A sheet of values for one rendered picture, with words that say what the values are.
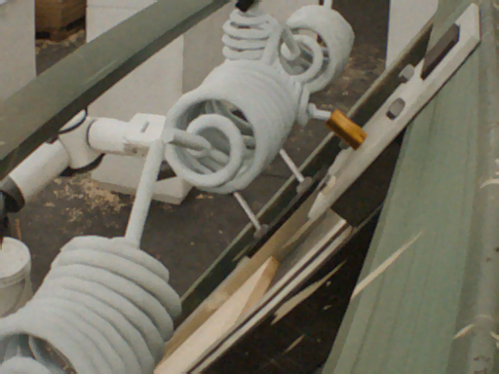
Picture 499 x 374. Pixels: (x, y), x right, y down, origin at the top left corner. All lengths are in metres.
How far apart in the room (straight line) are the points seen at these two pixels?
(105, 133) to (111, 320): 1.19
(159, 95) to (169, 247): 0.74
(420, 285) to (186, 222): 3.57
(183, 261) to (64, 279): 3.24
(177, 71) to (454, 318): 3.41
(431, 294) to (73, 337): 0.13
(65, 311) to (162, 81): 3.38
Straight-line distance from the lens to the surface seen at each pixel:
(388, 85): 1.29
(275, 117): 0.43
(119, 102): 3.80
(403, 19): 4.76
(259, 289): 1.14
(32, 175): 1.47
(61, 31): 6.71
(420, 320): 0.23
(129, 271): 0.30
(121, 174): 3.99
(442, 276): 0.24
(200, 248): 3.62
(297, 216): 1.16
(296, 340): 0.63
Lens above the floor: 2.06
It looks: 30 degrees down
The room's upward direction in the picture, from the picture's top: 2 degrees clockwise
